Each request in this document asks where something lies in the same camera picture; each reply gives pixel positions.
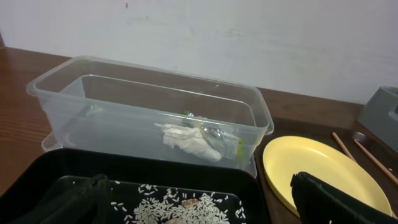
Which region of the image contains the wooden chopstick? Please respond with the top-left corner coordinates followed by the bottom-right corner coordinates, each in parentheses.
top-left (354, 139), bottom-right (398, 185)
top-left (331, 132), bottom-right (356, 162)

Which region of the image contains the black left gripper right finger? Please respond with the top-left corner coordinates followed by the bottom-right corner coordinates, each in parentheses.
top-left (290, 172), bottom-right (397, 224)

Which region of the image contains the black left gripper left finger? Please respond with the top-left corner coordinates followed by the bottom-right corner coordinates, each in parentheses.
top-left (10, 174), bottom-right (111, 224)

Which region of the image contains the left wooden chopstick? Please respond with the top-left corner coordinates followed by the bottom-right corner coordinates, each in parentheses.
top-left (331, 132), bottom-right (356, 162)

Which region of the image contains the grey dishwasher rack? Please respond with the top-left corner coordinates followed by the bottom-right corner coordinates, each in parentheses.
top-left (357, 86), bottom-right (397, 152)

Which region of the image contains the dark brown serving tray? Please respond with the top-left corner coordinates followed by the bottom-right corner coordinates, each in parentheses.
top-left (254, 118), bottom-right (397, 223)

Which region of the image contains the black waste tray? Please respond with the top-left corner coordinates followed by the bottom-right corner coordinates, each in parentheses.
top-left (1, 149), bottom-right (270, 223)

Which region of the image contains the white tissue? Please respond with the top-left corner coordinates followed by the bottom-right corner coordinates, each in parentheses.
top-left (155, 123), bottom-right (222, 162)

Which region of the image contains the yellow plate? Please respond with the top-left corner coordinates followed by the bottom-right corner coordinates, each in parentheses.
top-left (262, 136), bottom-right (392, 216)

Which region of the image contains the right wooden chopstick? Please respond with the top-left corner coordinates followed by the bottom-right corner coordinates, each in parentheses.
top-left (354, 139), bottom-right (398, 185)

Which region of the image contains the clear plastic container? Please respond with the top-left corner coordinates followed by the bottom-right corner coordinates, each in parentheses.
top-left (26, 56), bottom-right (274, 174)

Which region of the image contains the green snack wrapper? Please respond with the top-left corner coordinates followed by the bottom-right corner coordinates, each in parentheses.
top-left (183, 119), bottom-right (245, 167)

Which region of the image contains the rice food waste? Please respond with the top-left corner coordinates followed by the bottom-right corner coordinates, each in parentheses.
top-left (110, 181), bottom-right (249, 224)

